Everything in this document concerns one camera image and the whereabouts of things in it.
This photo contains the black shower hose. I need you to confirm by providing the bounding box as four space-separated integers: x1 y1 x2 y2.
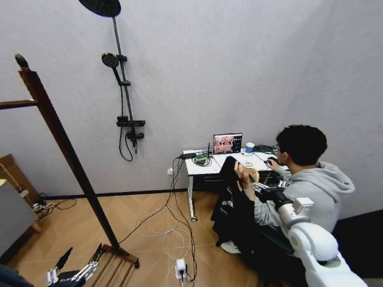
118 83 134 163

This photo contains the brown cardboard sheet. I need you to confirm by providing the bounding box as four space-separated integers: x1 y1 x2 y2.
0 153 41 204

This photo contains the white power strip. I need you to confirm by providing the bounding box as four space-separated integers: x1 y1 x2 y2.
32 201 56 212
174 258 189 282

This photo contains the long white floor cable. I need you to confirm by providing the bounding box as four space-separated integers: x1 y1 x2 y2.
139 206 192 282

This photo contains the long black floor cable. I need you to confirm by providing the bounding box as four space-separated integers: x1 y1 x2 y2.
117 157 198 281

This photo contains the black drawer unit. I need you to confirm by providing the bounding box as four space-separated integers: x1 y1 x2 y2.
192 174 226 193

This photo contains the black cable bundle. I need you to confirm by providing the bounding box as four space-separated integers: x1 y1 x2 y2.
253 144 279 155

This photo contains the white shoe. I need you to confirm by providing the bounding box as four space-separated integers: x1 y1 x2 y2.
220 240 242 255

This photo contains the black shower shelf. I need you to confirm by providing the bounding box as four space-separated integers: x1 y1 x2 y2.
115 115 147 129

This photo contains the black shower tap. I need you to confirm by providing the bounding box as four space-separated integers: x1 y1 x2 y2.
125 130 145 155

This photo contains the black hand shower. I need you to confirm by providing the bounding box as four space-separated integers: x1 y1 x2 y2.
101 52 124 86

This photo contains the black garment with white print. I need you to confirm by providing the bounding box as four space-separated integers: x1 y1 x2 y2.
210 155 262 257

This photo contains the thin black floor cable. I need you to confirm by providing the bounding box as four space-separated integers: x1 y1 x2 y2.
37 194 78 219

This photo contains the green electronics box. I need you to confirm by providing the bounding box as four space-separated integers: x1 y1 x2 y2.
193 152 211 166

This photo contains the white desk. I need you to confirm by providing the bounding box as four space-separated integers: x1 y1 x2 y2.
183 147 290 224

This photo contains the grey cabinet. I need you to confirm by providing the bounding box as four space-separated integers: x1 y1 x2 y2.
0 178 42 264

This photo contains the person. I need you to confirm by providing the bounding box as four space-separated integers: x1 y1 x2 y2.
220 124 356 255

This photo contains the round black rain shower head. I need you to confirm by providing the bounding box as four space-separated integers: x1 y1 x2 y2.
78 0 122 19

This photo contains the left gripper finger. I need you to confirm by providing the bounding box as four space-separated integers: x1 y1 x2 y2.
74 243 103 280
45 247 74 284

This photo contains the open laptop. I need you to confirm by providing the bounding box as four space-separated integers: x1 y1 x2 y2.
212 132 244 157

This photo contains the black router with antenna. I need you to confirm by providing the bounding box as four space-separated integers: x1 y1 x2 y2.
179 142 212 160

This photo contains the black shower riser pipe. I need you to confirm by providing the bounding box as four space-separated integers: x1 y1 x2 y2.
111 16 135 121

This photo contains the dark wooden clothes rack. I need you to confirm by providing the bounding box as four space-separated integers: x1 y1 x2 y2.
0 53 141 269

